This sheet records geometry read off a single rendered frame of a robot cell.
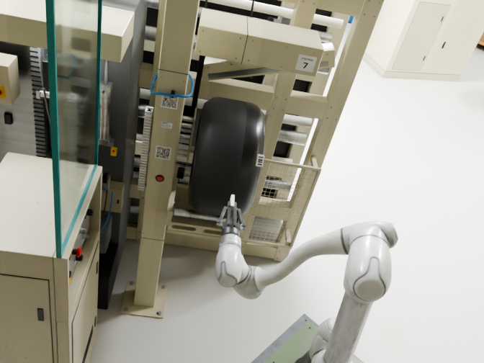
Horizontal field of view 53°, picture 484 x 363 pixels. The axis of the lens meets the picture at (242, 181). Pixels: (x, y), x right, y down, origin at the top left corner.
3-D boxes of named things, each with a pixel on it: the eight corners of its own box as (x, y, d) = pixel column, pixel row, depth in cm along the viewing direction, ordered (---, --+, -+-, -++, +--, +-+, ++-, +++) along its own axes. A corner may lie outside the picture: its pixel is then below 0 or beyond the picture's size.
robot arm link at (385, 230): (341, 217, 177) (339, 240, 166) (392, 207, 170) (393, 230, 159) (351, 245, 183) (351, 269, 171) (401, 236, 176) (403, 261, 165)
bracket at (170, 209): (164, 225, 252) (166, 210, 246) (173, 178, 284) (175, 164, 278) (171, 225, 253) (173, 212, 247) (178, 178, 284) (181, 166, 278)
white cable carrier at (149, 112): (137, 189, 254) (145, 111, 225) (138, 184, 258) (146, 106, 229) (145, 191, 254) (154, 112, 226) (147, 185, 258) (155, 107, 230)
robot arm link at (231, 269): (212, 246, 196) (226, 263, 204) (209, 279, 185) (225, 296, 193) (235, 240, 192) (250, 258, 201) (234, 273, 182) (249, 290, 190)
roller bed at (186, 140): (155, 157, 287) (160, 114, 270) (158, 143, 299) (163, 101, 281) (188, 162, 290) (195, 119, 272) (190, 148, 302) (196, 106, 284)
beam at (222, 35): (194, 55, 234) (199, 24, 225) (197, 35, 255) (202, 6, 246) (315, 78, 242) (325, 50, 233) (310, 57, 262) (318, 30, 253)
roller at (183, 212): (172, 205, 253) (172, 208, 257) (171, 213, 251) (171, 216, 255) (238, 215, 257) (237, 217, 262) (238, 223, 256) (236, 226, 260)
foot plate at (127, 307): (119, 313, 304) (120, 311, 303) (127, 280, 326) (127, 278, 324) (163, 318, 308) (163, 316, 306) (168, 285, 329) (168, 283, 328)
